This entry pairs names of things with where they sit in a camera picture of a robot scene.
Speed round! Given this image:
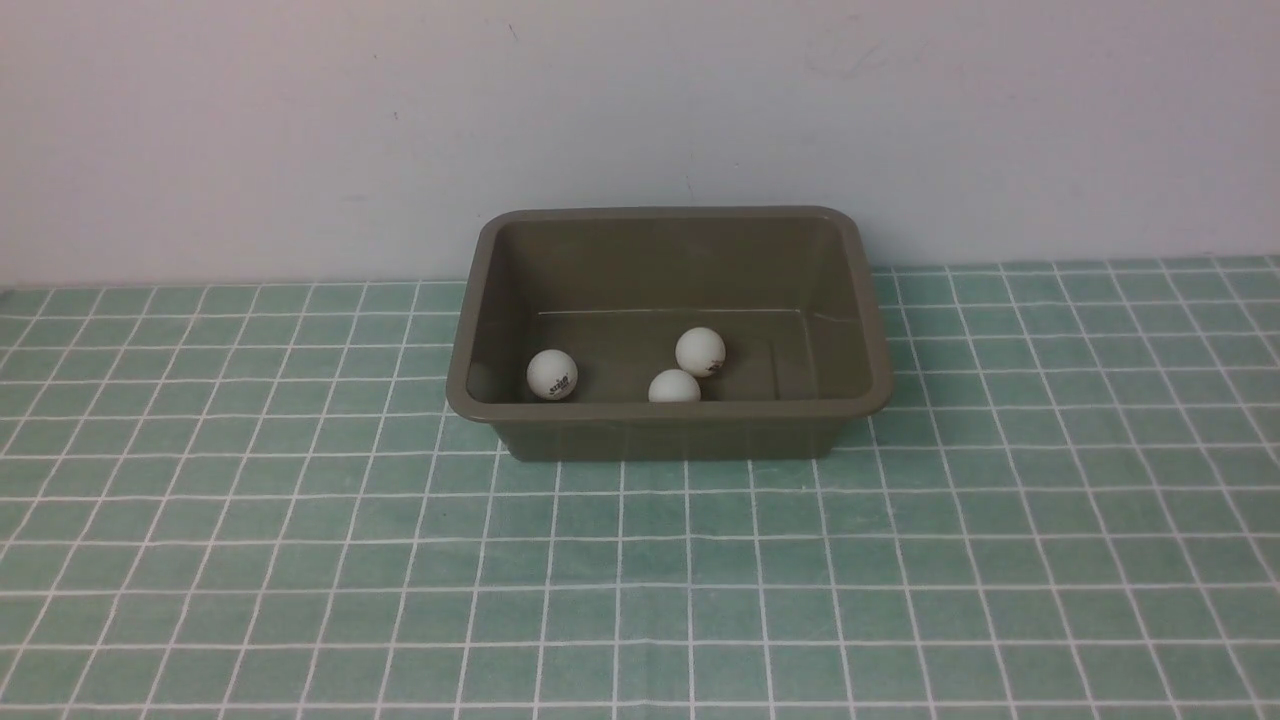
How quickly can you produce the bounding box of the white ball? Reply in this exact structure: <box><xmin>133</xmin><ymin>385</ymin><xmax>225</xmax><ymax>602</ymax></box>
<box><xmin>526</xmin><ymin>348</ymin><xmax>579</xmax><ymax>401</ymax></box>
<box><xmin>675</xmin><ymin>327</ymin><xmax>727</xmax><ymax>378</ymax></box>
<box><xmin>646</xmin><ymin>368</ymin><xmax>701</xmax><ymax>404</ymax></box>

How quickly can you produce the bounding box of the olive green plastic bin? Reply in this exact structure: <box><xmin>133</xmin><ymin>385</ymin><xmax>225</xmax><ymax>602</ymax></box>
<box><xmin>445</xmin><ymin>206</ymin><xmax>895</xmax><ymax>462</ymax></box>

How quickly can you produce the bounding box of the green checked tablecloth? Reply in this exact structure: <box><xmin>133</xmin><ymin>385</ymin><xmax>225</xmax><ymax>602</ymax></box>
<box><xmin>1</xmin><ymin>258</ymin><xmax>1279</xmax><ymax>719</ymax></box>

